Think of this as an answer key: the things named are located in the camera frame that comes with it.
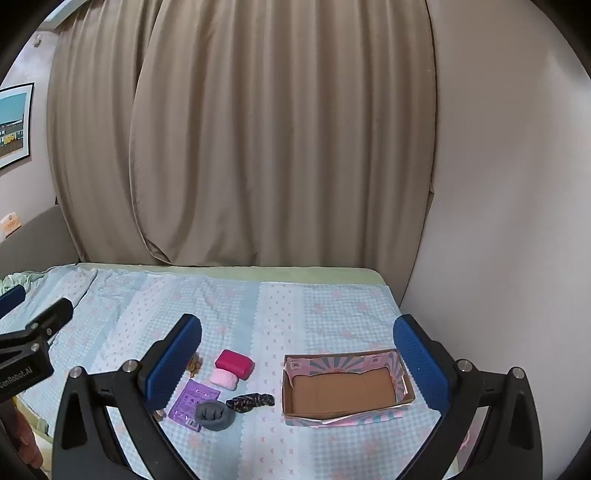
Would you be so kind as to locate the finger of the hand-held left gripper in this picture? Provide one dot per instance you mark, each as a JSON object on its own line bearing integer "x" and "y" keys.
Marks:
{"x": 10, "y": 299}
{"x": 53, "y": 316}

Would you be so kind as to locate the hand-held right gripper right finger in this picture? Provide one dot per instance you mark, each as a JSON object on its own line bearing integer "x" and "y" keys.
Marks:
{"x": 418, "y": 360}

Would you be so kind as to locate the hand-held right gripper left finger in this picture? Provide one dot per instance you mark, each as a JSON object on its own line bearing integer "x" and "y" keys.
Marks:
{"x": 173, "y": 364}

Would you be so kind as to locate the brown plush toy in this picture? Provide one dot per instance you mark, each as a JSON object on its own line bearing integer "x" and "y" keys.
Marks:
{"x": 195, "y": 363}

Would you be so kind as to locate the purple foil packet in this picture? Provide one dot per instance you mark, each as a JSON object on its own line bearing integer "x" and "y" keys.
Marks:
{"x": 187, "y": 401}

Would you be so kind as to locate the pale pink cloth roll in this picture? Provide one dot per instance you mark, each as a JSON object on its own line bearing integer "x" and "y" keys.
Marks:
{"x": 224, "y": 379}

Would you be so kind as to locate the magenta zip pouch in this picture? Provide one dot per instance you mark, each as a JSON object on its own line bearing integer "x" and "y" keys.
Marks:
{"x": 234, "y": 363}

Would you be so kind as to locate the grey sock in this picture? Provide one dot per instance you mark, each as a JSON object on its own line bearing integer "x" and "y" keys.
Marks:
{"x": 216, "y": 416}

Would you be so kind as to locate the pink striped cardboard box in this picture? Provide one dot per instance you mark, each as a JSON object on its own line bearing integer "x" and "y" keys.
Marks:
{"x": 341, "y": 392}

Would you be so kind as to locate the black printed scrunchie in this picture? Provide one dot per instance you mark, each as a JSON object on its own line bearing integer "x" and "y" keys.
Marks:
{"x": 249, "y": 401}

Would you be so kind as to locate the person's left hand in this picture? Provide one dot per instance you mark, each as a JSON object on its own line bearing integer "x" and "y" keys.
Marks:
{"x": 21, "y": 431}

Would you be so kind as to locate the grey padded headboard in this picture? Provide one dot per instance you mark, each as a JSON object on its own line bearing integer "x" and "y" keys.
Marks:
{"x": 32, "y": 240}

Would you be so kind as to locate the green fitted sheet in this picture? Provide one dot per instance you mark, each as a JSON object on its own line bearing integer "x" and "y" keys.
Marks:
{"x": 231, "y": 272}

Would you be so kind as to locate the beige curtain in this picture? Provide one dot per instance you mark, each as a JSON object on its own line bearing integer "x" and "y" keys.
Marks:
{"x": 240, "y": 138}

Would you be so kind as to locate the small orange wall sign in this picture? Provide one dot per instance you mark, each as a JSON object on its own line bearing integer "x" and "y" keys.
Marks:
{"x": 10, "y": 224}

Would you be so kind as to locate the framed wall poster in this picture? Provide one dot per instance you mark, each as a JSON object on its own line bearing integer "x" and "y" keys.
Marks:
{"x": 14, "y": 124}

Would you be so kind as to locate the white wall fixture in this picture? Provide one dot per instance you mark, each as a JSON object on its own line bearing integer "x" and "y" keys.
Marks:
{"x": 37, "y": 41}

